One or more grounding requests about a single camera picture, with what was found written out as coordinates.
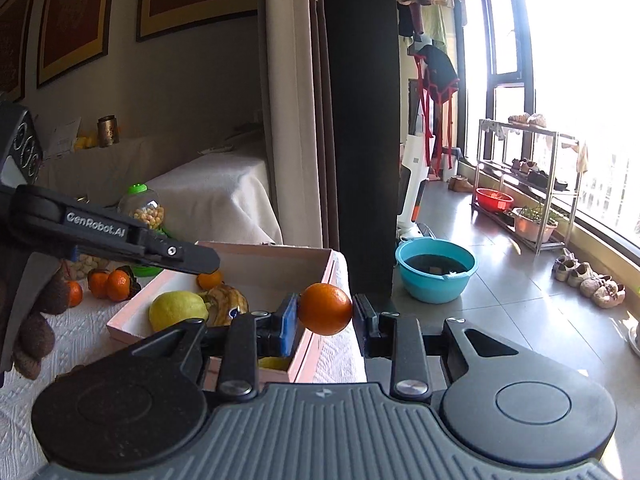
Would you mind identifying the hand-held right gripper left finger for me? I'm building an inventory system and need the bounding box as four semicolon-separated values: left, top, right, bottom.
107;291;302;402

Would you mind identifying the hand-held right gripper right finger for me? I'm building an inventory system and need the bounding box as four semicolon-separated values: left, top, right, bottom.
351;292;556;402

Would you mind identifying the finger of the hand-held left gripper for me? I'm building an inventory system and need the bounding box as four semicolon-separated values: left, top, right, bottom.
129;226;222;277

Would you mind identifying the green pear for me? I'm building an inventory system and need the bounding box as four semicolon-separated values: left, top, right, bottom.
149;290;210;333

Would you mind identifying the pink cardboard box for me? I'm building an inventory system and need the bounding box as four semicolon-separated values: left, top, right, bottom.
106;241;336;386

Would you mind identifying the brown spotted banana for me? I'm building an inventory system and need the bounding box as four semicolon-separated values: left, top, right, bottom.
200;282;250;327

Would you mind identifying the person's left hand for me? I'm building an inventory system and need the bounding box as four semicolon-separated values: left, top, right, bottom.
11;272;71;381

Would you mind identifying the green candy dispenser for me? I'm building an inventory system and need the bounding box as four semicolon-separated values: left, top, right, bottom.
117;183;173;277

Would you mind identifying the bag of pale round snacks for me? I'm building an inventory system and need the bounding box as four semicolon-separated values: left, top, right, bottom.
62;254;109;281

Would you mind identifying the blue plastic basin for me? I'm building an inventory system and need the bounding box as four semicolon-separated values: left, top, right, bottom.
395;238;477;304

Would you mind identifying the white paper sheet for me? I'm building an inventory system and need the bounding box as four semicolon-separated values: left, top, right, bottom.
47;117;83;157

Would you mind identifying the brown tin can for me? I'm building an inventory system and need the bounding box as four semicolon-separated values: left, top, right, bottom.
97;115;121;148

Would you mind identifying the white upright vacuum cleaner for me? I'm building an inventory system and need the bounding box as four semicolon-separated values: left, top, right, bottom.
397;132;436;241

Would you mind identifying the beige curtain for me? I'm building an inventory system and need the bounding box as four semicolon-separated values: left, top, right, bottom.
257;0;341;251

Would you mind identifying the red plastic basin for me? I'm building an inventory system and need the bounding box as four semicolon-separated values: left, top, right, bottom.
475;187;515;212

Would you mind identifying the pink pot with plants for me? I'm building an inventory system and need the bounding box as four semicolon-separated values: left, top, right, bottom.
514;205;560;243

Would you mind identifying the beige floor shoe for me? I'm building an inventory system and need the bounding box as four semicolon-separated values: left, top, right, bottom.
580;275;613;301
592;280;626;309
552;255;576;281
567;261;598;288

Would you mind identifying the red black hanging garment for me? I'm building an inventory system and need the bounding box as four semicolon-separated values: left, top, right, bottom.
410;45;461;171

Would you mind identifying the metal shelf rack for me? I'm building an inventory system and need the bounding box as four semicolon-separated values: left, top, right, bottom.
472;118;581;253

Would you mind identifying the dark sliding door frame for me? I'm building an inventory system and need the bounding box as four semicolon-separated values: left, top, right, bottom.
322;0;401;301

